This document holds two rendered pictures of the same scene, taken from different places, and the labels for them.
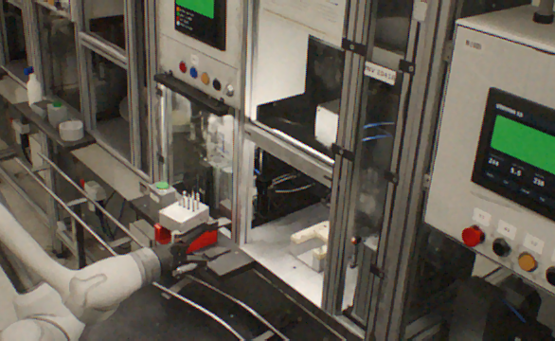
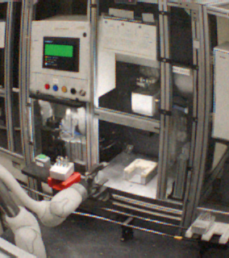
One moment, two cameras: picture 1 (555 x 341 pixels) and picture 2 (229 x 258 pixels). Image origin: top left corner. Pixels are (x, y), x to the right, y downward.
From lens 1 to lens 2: 0.93 m
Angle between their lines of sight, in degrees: 17
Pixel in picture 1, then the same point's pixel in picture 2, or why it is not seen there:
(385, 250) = (193, 156)
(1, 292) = not seen: outside the picture
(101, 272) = (65, 197)
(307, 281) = (142, 189)
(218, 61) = (73, 78)
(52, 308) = (28, 222)
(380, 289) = (190, 176)
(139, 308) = not seen: hidden behind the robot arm
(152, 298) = not seen: hidden behind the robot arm
